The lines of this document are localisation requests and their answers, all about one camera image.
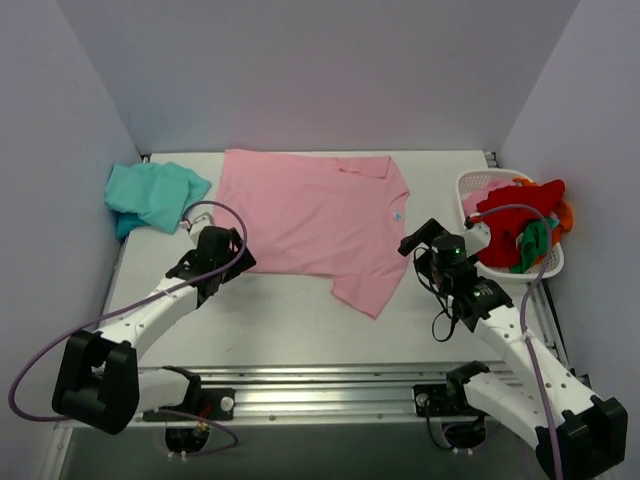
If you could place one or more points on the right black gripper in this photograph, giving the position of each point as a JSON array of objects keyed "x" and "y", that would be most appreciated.
[{"x": 417, "y": 239}]

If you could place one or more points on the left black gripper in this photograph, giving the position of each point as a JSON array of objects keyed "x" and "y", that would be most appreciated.
[{"x": 236, "y": 251}]

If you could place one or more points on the pink t shirt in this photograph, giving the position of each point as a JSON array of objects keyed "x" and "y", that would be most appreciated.
[
  {"x": 341, "y": 218},
  {"x": 471, "y": 201}
]

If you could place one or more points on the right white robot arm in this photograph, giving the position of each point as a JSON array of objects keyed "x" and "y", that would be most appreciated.
[{"x": 574, "y": 433}]

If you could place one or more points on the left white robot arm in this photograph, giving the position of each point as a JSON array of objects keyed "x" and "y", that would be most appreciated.
[{"x": 100, "y": 383}]

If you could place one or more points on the pink t shirt in basket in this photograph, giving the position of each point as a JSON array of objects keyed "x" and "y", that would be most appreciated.
[{"x": 471, "y": 201}]

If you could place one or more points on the red t shirt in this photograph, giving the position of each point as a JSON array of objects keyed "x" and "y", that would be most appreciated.
[{"x": 508, "y": 210}]

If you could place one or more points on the teal t shirt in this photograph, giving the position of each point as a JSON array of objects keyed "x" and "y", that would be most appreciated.
[{"x": 152, "y": 194}]

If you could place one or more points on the green t shirt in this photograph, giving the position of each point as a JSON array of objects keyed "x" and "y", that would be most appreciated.
[{"x": 532, "y": 246}]

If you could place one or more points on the white plastic basket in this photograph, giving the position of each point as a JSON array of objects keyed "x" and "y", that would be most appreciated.
[{"x": 496, "y": 178}]

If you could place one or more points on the orange t shirt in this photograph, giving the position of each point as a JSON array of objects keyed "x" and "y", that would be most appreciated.
[{"x": 563, "y": 221}]

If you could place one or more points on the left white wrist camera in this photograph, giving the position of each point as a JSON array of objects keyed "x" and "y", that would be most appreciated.
[{"x": 196, "y": 224}]

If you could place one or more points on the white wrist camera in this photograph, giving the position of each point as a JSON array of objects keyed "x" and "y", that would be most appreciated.
[
  {"x": 196, "y": 224},
  {"x": 476, "y": 238}
]

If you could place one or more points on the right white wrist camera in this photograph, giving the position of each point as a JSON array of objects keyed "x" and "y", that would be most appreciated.
[{"x": 476, "y": 238}]

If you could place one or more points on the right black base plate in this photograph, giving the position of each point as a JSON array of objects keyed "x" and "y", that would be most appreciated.
[{"x": 430, "y": 400}]

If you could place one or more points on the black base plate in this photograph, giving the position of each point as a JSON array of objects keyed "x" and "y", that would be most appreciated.
[
  {"x": 216, "y": 404},
  {"x": 430, "y": 400}
]

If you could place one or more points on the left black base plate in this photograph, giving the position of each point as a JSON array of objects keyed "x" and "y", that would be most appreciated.
[{"x": 216, "y": 404}]

